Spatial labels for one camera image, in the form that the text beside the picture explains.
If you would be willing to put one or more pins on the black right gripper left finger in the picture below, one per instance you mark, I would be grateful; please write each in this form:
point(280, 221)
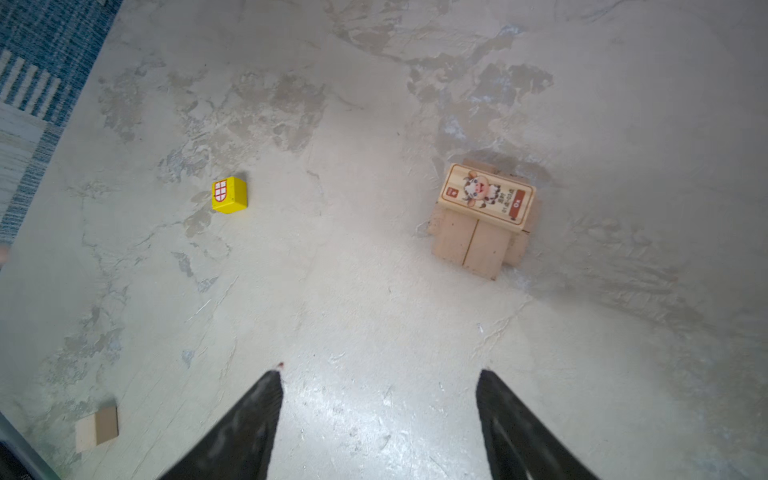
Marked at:
point(239, 446)

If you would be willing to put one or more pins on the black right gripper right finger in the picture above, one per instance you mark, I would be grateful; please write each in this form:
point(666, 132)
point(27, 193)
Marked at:
point(517, 443)

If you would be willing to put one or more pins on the plain wood block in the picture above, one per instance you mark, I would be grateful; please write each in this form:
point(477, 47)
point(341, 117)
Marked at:
point(487, 249)
point(520, 240)
point(452, 242)

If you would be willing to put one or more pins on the engraved wood block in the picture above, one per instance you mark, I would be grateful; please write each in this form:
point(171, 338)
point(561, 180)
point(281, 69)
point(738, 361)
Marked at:
point(436, 220)

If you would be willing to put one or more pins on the patterned wood block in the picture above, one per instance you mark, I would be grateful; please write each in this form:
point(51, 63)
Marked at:
point(498, 200)

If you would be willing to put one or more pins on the small square wood block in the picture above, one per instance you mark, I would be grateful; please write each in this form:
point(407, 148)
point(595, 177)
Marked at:
point(96, 429)

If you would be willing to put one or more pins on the yellow window toy cube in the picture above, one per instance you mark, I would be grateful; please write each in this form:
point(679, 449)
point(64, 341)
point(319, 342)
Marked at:
point(229, 195)

